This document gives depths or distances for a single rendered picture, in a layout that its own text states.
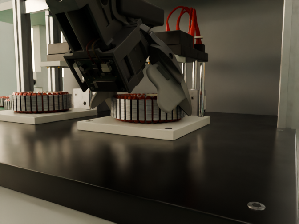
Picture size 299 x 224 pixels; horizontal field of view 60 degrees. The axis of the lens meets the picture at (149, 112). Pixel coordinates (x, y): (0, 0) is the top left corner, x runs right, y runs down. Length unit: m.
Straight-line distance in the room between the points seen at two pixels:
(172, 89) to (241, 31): 0.31
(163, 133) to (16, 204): 0.17
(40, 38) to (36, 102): 1.18
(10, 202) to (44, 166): 0.03
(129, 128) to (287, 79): 0.24
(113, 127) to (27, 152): 0.12
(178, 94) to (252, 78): 0.29
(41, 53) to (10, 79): 4.21
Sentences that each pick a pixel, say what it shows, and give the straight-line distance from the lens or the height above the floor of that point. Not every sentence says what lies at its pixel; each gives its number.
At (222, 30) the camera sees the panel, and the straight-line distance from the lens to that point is 0.62.
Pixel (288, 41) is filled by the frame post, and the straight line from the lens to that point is 0.43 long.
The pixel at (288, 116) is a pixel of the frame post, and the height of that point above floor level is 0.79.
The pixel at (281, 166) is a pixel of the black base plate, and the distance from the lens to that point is 0.24.
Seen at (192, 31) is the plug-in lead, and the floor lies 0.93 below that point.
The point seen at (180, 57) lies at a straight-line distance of 0.43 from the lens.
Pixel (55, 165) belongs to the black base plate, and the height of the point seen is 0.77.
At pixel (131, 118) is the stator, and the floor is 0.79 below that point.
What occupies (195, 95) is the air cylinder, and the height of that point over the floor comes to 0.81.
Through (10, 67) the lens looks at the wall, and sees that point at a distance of 5.87.
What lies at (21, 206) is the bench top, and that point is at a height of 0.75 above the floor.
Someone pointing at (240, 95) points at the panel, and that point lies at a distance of 0.60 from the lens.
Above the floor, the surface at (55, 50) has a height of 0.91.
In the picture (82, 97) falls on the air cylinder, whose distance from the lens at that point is 0.64.
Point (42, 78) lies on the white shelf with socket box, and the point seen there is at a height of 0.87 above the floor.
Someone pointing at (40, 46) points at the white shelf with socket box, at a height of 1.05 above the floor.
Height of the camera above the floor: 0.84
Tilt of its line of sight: 6 degrees down
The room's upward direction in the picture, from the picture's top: straight up
